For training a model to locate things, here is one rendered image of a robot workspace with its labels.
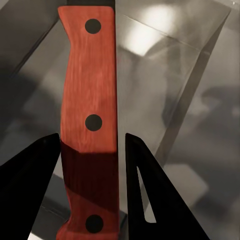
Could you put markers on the drop in sink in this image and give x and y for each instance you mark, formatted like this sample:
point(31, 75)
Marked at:
point(178, 89)

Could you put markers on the parer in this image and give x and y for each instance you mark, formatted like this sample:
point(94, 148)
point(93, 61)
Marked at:
point(89, 122)

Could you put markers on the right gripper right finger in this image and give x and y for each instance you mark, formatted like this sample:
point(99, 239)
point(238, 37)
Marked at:
point(174, 219)

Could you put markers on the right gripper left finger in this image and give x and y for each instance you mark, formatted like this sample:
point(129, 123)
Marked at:
point(23, 183)

